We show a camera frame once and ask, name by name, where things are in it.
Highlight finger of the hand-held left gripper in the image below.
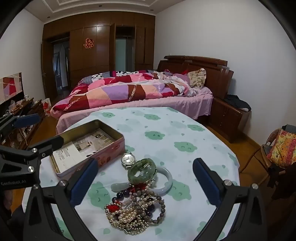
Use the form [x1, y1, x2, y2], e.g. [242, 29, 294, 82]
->
[0, 113, 41, 139]
[25, 135, 64, 163]

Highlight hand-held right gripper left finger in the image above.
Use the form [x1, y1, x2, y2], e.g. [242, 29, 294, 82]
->
[22, 158, 100, 241]

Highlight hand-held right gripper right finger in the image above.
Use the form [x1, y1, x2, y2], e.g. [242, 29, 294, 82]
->
[192, 158, 274, 241]

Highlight pale green jade pendant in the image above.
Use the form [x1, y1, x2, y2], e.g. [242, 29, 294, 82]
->
[111, 182, 131, 192]

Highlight pink tin box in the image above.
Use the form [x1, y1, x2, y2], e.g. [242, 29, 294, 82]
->
[50, 120, 126, 178]

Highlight pale lavender jade bangle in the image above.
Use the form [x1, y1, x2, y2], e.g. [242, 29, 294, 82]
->
[151, 166, 173, 194]

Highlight dark blue bead bracelet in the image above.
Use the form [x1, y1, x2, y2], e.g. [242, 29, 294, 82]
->
[112, 189, 139, 204]

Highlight silver wristwatch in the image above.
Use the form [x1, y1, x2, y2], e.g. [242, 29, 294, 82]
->
[121, 152, 139, 170]

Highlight green jade bangle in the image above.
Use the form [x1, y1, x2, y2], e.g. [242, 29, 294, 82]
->
[127, 158, 158, 186]

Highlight pile of beaded jewelry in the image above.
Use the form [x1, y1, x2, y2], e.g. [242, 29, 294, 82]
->
[105, 181, 166, 235]

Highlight wooden television cabinet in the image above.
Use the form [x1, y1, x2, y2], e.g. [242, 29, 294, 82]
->
[0, 97, 47, 151]

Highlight white red paper bag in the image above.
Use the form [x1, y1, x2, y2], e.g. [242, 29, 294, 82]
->
[42, 98, 52, 116]

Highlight patchwork cloth covered television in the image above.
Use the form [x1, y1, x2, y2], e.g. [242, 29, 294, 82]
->
[0, 72, 25, 112]

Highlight wooden nightstand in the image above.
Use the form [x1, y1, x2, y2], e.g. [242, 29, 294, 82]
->
[209, 96, 252, 143]

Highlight wicker chair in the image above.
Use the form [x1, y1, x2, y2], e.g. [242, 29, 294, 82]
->
[239, 128, 296, 183]

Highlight dark garment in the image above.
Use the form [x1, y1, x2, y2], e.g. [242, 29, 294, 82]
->
[268, 160, 296, 200]

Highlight colourful patterned cushion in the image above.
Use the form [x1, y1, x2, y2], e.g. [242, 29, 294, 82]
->
[266, 130, 296, 168]

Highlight patchwork quilt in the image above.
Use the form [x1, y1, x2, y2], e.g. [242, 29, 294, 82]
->
[53, 70, 197, 112]

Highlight dark clothes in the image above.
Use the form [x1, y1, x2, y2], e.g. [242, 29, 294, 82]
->
[224, 94, 251, 110]

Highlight pink bed sheet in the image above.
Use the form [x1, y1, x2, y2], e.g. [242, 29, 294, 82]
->
[50, 87, 213, 135]

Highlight black white spotted blanket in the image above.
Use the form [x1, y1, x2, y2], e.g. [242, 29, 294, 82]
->
[91, 70, 139, 79]

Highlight brown wooden wardrobe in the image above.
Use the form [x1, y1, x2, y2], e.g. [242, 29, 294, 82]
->
[41, 10, 156, 99]

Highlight floral pillow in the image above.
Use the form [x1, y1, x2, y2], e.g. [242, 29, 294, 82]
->
[187, 68, 207, 88]

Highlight wooden bed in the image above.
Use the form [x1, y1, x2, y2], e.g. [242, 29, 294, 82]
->
[50, 55, 234, 132]

